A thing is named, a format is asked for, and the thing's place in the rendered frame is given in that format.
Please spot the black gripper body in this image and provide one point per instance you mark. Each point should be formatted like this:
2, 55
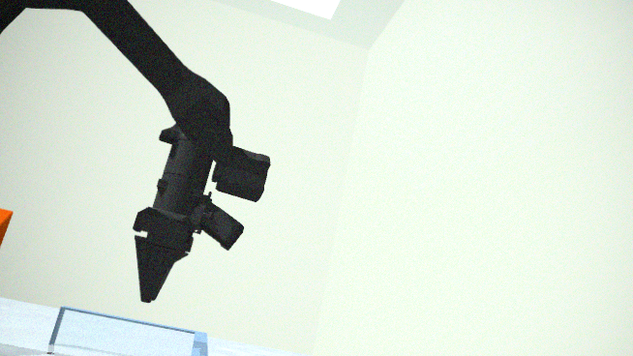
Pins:
169, 218

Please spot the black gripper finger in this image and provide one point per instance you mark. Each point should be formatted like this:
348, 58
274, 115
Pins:
153, 259
167, 273

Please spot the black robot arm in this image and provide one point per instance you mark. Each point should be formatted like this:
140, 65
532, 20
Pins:
202, 132

